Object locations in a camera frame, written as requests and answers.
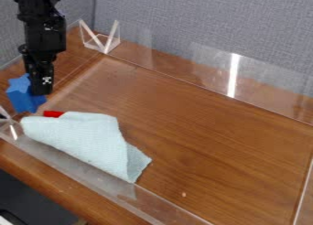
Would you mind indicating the blue star foam block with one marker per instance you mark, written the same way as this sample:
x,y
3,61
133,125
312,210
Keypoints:
x,y
23,100

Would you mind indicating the light blue cloth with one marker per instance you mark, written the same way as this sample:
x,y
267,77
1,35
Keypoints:
x,y
90,136

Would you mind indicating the clear acrylic corner bracket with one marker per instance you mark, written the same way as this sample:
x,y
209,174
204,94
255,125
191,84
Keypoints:
x,y
102,43

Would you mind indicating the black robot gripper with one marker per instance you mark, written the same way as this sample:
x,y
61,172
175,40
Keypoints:
x,y
45,41

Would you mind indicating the red block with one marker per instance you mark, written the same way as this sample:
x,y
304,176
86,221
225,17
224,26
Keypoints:
x,y
54,114

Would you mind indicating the clear acrylic left bracket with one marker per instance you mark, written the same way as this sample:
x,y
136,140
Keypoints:
x,y
9,122

